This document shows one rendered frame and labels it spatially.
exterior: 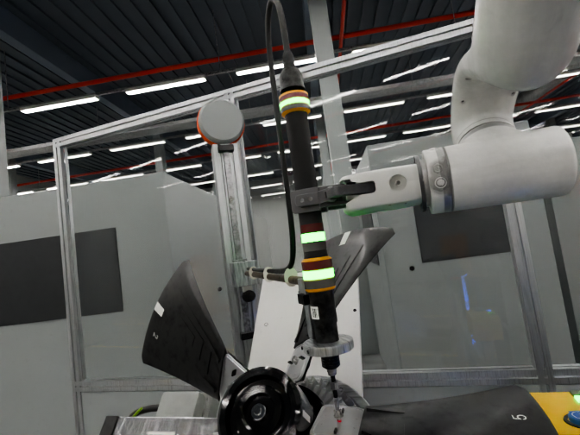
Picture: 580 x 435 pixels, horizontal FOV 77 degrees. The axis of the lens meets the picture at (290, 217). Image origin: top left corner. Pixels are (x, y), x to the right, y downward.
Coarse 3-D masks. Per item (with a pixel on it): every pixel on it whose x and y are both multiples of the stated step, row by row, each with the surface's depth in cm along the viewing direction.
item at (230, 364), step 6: (228, 354) 59; (228, 360) 59; (234, 360) 58; (228, 366) 59; (234, 366) 58; (240, 366) 57; (222, 372) 60; (228, 372) 59; (240, 372) 57; (222, 378) 60; (228, 378) 59; (234, 378) 58; (222, 384) 61; (228, 384) 59; (222, 390) 61; (222, 396) 61
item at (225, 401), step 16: (256, 368) 52; (272, 368) 51; (240, 384) 51; (256, 384) 51; (272, 384) 51; (288, 384) 49; (224, 400) 50; (240, 400) 50; (256, 400) 50; (272, 400) 49; (288, 400) 48; (304, 400) 49; (320, 400) 57; (224, 416) 49; (240, 416) 48; (272, 416) 48; (288, 416) 47; (224, 432) 47; (240, 432) 47; (256, 432) 46; (272, 432) 46; (288, 432) 45; (304, 432) 47
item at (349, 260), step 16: (336, 240) 72; (352, 240) 67; (368, 240) 63; (384, 240) 60; (336, 256) 68; (352, 256) 63; (368, 256) 60; (336, 272) 63; (352, 272) 60; (336, 288) 60; (336, 304) 57; (304, 320) 64; (304, 336) 60
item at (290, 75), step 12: (288, 60) 53; (288, 72) 52; (300, 72) 53; (288, 84) 52; (300, 84) 52; (312, 300) 50; (324, 300) 50; (312, 312) 50; (324, 312) 49; (336, 312) 51; (312, 324) 51; (324, 324) 49; (336, 324) 50; (324, 336) 49; (336, 336) 50; (324, 360) 50; (336, 360) 50
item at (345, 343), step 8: (304, 288) 53; (304, 296) 53; (304, 304) 53; (312, 328) 52; (312, 336) 52; (344, 336) 52; (304, 344) 50; (312, 344) 50; (320, 344) 49; (328, 344) 49; (336, 344) 48; (344, 344) 48; (352, 344) 49; (304, 352) 50; (312, 352) 48; (320, 352) 48; (328, 352) 47; (336, 352) 47; (344, 352) 48
